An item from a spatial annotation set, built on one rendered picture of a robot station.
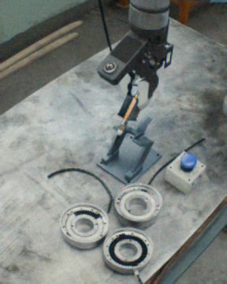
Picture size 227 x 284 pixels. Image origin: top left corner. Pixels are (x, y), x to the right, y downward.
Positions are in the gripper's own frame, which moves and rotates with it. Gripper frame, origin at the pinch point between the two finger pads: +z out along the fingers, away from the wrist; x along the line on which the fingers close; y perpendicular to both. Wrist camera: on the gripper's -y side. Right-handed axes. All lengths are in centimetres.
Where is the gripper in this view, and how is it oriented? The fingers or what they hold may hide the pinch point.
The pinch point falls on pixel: (133, 102)
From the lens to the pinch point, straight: 96.2
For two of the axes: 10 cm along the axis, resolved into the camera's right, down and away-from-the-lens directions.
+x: -7.6, -5.0, 4.2
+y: 6.5, -5.3, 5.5
